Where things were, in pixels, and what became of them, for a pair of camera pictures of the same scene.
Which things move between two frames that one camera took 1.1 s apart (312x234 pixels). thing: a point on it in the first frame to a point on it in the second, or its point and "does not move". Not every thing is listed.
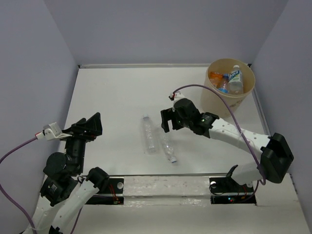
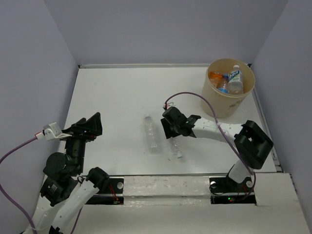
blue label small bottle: x=224 y=89 does not move
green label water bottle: x=235 y=85 does not move
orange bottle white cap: x=215 y=78 does not move
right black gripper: x=167 y=114 to x=168 y=131
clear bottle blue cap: x=168 y=146 to x=176 y=146
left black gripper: x=94 y=125 does not move
